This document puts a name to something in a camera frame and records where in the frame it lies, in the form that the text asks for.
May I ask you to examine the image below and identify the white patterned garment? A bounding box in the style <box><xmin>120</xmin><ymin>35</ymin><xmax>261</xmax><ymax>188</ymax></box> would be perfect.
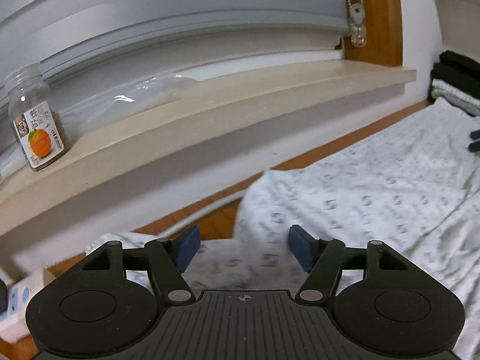
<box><xmin>85</xmin><ymin>97</ymin><xmax>480</xmax><ymax>360</ymax></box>

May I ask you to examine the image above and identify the grey folded garment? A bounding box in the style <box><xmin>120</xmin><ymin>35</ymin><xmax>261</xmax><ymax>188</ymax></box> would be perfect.
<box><xmin>430</xmin><ymin>79</ymin><xmax>480</xmax><ymax>117</ymax></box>

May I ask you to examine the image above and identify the black folded garment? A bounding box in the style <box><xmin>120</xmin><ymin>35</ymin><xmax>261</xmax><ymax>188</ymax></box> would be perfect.
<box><xmin>430</xmin><ymin>50</ymin><xmax>480</xmax><ymax>99</ymax></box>

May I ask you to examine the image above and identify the beige window sill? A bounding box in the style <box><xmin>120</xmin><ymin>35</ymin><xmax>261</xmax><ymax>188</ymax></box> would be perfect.
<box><xmin>1</xmin><ymin>60</ymin><xmax>416</xmax><ymax>234</ymax></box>

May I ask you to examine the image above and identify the white power strip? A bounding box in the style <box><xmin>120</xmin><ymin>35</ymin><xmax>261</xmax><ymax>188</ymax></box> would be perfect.
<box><xmin>0</xmin><ymin>269</ymin><xmax>55</xmax><ymax>344</ymax></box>

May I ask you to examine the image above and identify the clear plastic bag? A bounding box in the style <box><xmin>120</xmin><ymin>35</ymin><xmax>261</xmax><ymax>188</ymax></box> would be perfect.
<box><xmin>1</xmin><ymin>75</ymin><xmax>196</xmax><ymax>181</ymax></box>

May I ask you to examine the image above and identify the clear jar orange label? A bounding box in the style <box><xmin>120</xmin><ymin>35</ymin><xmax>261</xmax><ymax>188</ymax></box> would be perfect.
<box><xmin>5</xmin><ymin>63</ymin><xmax>68</xmax><ymax>171</ymax></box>

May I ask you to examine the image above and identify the grey roller blind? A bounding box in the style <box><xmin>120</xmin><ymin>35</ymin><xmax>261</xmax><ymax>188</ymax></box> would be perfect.
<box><xmin>1</xmin><ymin>0</ymin><xmax>349</xmax><ymax>77</ymax></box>

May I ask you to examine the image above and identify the blind bead chain weight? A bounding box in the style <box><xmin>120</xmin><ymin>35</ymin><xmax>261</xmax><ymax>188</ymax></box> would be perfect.
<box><xmin>346</xmin><ymin>0</ymin><xmax>367</xmax><ymax>48</ymax></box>

